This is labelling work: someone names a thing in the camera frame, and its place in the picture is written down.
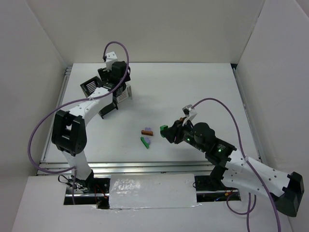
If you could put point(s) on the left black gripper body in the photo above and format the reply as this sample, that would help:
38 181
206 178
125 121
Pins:
112 97

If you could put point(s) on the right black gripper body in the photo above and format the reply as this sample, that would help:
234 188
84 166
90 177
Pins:
175 132

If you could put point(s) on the green slope lego brick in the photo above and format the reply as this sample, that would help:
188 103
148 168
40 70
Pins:
163 127

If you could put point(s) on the green lego plate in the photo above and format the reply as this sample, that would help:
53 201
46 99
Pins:
147 145

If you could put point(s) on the brown lego plate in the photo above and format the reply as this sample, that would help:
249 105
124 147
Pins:
147 132

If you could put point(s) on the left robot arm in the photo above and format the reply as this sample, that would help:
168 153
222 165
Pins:
69 128

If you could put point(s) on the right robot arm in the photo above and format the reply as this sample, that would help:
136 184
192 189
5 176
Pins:
236 171

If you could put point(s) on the white slotted container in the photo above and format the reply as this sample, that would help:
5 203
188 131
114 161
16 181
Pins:
121 94

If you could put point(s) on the black slotted container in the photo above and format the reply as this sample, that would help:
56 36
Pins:
90 87

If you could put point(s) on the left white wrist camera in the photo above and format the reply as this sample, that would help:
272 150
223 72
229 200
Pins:
109 59

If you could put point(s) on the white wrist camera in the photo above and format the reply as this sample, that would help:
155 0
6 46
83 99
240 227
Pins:
189 113
109 59

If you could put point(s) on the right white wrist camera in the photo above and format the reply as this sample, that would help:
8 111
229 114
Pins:
189 113

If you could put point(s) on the aluminium front rail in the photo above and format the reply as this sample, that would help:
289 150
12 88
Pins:
101 168

